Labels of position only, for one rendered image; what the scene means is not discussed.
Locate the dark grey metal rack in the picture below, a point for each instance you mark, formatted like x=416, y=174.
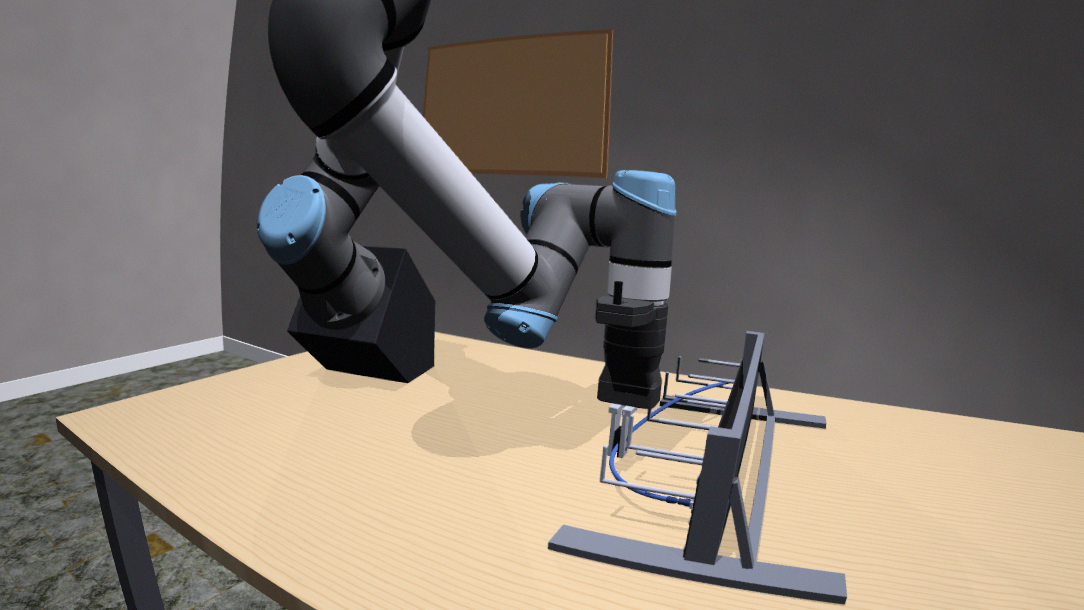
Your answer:
x=717, y=485

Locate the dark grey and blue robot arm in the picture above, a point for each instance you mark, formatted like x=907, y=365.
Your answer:
x=329, y=60

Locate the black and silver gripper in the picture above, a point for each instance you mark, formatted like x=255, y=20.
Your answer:
x=631, y=375

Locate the blue cable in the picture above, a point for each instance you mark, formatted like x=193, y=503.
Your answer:
x=668, y=499

